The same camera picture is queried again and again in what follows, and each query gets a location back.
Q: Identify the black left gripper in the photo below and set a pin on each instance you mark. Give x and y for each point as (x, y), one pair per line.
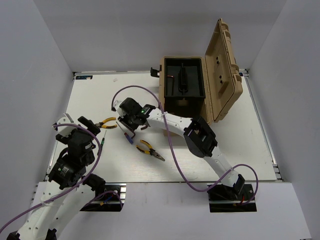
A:
(90, 124)

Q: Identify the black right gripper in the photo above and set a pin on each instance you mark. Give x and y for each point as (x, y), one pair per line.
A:
(124, 120)

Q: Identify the yellow black needle-nose pliers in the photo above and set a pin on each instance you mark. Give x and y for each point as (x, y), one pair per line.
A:
(149, 151)

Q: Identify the large brown hex key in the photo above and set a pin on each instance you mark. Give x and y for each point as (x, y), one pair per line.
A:
(172, 83)

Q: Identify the tan plastic toolbox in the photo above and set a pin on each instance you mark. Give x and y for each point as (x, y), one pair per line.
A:
(207, 86)

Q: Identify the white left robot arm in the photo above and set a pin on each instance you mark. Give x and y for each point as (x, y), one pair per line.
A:
(69, 185)

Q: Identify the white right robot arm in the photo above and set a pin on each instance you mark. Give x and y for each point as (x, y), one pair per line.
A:
(198, 135)

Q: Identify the black green screwdriver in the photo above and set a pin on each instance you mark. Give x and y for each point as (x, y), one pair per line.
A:
(102, 143)

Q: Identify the blue red screwdriver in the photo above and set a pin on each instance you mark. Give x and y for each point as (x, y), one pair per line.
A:
(129, 139)

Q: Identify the blue XDOF label sticker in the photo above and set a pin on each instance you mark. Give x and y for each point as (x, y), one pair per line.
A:
(84, 77)

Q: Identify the black toolbox inner tray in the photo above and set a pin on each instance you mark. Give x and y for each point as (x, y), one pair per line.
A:
(188, 78)

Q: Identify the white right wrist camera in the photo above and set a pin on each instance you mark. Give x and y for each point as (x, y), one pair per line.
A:
(116, 108)

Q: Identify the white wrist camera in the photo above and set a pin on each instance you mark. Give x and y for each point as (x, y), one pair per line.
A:
(116, 108)
(61, 127)

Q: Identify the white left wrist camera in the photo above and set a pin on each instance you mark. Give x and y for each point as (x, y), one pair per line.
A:
(61, 127)

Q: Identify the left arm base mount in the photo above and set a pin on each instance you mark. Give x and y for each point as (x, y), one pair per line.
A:
(110, 198)

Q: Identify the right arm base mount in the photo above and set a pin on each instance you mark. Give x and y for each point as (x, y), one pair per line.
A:
(222, 200)

